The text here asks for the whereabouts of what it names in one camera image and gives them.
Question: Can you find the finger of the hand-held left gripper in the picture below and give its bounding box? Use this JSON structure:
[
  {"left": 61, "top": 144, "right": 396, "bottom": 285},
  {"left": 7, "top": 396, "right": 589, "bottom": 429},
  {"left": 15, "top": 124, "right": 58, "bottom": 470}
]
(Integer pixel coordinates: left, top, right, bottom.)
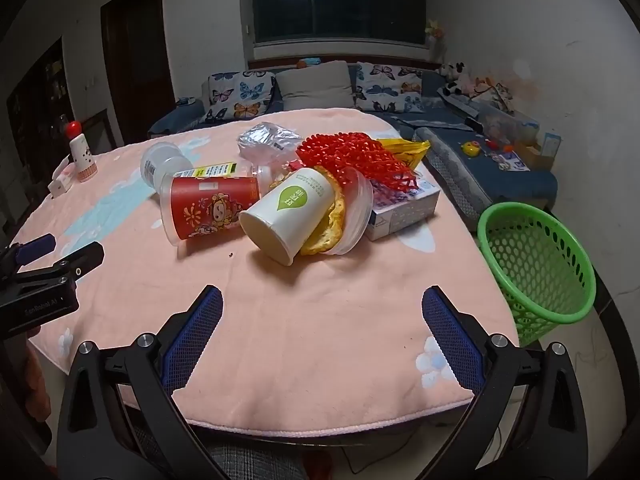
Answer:
[
  {"left": 15, "top": 241, "right": 105, "bottom": 287},
  {"left": 0, "top": 233, "right": 57, "bottom": 282}
]

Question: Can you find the picture book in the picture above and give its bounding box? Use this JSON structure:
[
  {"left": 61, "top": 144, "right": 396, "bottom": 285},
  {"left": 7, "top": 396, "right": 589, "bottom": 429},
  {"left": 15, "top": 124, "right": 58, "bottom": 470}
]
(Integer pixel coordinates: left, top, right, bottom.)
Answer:
[{"left": 496, "top": 152, "right": 532, "bottom": 173}]

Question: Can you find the butterfly print pillow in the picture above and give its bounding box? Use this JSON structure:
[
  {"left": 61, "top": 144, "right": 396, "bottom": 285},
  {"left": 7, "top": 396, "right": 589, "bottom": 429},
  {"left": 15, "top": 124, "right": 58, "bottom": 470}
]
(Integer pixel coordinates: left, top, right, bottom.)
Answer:
[
  {"left": 354, "top": 62, "right": 425, "bottom": 114},
  {"left": 200, "top": 70, "right": 277, "bottom": 124}
]

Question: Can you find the yellow snack packet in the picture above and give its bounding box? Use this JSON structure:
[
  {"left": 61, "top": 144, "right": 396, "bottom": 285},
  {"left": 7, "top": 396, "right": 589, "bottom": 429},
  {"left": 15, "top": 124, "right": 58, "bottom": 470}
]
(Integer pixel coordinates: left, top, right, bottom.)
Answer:
[{"left": 375, "top": 138, "right": 432, "bottom": 172}]

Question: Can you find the red printed paper cup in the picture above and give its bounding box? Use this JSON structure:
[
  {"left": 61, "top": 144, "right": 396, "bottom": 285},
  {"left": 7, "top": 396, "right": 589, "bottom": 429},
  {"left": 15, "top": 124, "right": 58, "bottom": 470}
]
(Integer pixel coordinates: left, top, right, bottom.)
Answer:
[{"left": 160, "top": 172, "right": 262, "bottom": 247}]

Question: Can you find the grey pillow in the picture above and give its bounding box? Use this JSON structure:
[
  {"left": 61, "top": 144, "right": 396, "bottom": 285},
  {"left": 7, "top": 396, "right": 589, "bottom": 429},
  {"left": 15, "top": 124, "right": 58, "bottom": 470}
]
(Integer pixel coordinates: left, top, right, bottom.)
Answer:
[{"left": 275, "top": 60, "right": 355, "bottom": 111}]

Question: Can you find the white blue tissue box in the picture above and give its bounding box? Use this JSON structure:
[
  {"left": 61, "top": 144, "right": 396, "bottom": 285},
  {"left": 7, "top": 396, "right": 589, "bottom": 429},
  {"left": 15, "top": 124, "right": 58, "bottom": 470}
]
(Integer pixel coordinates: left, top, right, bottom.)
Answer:
[{"left": 364, "top": 170, "right": 442, "bottom": 242}]

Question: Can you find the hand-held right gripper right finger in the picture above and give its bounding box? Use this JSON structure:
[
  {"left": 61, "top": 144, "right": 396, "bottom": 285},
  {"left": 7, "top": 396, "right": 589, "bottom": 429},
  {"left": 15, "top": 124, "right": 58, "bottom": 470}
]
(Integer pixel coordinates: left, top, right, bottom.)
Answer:
[{"left": 421, "top": 286, "right": 588, "bottom": 480}]

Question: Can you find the red foam fruit net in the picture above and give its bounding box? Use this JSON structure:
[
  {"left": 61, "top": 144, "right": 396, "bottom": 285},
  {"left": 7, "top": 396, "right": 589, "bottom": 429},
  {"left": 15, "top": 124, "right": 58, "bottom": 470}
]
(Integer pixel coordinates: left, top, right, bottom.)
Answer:
[{"left": 296, "top": 131, "right": 419, "bottom": 194}]

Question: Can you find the green plastic basket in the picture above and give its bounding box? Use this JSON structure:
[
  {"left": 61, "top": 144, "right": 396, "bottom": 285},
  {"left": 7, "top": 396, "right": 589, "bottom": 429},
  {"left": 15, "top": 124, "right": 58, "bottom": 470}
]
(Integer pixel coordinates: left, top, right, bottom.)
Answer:
[{"left": 477, "top": 201, "right": 597, "bottom": 349}]

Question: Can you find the small white box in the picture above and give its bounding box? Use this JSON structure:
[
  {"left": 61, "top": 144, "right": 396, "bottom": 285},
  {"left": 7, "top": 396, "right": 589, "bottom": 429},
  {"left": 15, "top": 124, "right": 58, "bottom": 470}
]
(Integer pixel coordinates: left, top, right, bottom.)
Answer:
[{"left": 47, "top": 157, "right": 77, "bottom": 197}]

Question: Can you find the black white plush toy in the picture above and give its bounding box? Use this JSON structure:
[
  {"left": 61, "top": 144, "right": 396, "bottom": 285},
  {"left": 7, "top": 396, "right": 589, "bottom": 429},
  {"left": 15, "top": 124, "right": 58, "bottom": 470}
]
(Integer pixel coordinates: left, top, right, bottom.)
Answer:
[{"left": 439, "top": 62, "right": 469, "bottom": 97}]

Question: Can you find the dark wooden door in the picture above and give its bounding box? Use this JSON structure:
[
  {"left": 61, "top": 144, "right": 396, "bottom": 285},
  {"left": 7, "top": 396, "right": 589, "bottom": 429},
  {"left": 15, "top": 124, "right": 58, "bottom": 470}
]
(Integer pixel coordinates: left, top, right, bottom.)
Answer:
[{"left": 100, "top": 0, "right": 177, "bottom": 147}]

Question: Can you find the clear lid with bread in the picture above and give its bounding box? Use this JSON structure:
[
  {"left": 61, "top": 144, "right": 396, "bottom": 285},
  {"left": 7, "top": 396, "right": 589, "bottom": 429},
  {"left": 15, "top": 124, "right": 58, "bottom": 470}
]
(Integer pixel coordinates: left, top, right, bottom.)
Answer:
[{"left": 320, "top": 166, "right": 374, "bottom": 257}]

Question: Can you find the white bottle red cap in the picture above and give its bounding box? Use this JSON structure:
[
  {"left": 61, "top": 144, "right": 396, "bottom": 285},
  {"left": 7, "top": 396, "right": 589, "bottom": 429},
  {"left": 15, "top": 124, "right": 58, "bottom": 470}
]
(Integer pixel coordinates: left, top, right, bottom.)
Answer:
[{"left": 67, "top": 120, "right": 97, "bottom": 184}]

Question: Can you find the window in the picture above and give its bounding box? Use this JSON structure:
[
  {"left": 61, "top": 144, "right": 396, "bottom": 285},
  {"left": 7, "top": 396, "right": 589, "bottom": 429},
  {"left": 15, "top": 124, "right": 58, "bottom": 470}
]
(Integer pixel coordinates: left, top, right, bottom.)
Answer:
[{"left": 250, "top": 0, "right": 429, "bottom": 47}]

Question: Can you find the silver plastic bag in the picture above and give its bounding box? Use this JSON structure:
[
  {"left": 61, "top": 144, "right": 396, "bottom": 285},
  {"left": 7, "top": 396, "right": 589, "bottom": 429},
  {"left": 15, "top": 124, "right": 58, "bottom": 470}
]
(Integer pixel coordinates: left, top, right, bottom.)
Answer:
[{"left": 236, "top": 122, "right": 304, "bottom": 171}]

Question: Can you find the blue sofa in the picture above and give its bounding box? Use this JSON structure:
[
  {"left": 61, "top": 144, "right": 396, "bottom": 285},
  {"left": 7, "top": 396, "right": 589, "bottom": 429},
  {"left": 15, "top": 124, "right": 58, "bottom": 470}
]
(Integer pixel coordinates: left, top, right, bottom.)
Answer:
[{"left": 148, "top": 60, "right": 559, "bottom": 234}]

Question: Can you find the white plastic jar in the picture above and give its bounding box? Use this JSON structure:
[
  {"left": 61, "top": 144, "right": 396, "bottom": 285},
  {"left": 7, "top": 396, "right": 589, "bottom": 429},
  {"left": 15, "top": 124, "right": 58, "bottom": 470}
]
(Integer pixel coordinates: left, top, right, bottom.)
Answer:
[{"left": 140, "top": 141, "right": 195, "bottom": 197}]

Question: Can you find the clear storage box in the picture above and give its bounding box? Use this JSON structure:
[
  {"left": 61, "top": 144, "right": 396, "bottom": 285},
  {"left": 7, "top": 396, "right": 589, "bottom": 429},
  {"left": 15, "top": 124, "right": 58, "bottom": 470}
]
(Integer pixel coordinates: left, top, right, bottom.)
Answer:
[{"left": 476, "top": 104, "right": 542, "bottom": 147}]

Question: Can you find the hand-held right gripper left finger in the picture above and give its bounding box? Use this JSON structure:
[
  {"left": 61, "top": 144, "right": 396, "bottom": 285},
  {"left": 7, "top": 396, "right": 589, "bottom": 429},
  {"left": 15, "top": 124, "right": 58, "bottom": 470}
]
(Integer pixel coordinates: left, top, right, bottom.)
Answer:
[{"left": 56, "top": 285, "right": 224, "bottom": 480}]

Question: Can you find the yellow label bottle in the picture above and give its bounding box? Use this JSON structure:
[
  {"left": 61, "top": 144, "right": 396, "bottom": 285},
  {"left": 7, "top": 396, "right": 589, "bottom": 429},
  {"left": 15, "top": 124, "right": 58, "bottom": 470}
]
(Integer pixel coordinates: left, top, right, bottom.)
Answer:
[{"left": 192, "top": 160, "right": 273, "bottom": 193}]

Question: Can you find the white paper cup green leaf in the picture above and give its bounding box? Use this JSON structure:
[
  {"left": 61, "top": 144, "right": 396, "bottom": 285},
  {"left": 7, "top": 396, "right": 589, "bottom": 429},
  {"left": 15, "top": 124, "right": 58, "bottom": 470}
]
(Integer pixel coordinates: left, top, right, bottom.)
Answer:
[{"left": 238, "top": 166, "right": 337, "bottom": 266}]

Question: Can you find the grey checked cloth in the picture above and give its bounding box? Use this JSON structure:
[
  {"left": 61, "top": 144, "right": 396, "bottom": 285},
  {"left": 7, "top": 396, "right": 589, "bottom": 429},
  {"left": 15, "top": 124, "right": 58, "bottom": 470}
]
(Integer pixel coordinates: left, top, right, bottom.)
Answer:
[{"left": 209, "top": 442, "right": 307, "bottom": 480}]

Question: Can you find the grey quilted cushion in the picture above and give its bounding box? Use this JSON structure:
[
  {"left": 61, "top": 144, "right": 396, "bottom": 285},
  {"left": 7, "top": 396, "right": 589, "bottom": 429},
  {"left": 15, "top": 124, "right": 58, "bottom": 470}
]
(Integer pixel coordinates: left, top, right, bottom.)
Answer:
[{"left": 413, "top": 127, "right": 494, "bottom": 234}]

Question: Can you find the orange fruit peel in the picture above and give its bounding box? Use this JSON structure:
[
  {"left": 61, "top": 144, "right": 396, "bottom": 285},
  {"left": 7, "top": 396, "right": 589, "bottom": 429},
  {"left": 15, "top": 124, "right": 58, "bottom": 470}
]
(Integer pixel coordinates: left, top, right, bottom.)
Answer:
[{"left": 300, "top": 180, "right": 347, "bottom": 256}]

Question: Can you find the wooden side table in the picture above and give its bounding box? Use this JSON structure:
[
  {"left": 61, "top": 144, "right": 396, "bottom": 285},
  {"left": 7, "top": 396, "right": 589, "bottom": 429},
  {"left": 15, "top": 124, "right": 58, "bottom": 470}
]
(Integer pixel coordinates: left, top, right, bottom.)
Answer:
[{"left": 81, "top": 108, "right": 125, "bottom": 154}]

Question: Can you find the dark display cabinet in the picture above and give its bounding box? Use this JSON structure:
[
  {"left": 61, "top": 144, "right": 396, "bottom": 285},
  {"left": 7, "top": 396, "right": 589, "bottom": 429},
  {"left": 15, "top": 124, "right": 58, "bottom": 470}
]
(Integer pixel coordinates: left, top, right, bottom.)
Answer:
[{"left": 6, "top": 37, "right": 77, "bottom": 173}]

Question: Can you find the pink printed blanket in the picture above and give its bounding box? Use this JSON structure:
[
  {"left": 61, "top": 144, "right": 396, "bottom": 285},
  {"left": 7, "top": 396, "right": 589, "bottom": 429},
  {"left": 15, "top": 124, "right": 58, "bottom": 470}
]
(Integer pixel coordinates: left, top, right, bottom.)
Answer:
[{"left": 10, "top": 109, "right": 521, "bottom": 433}]

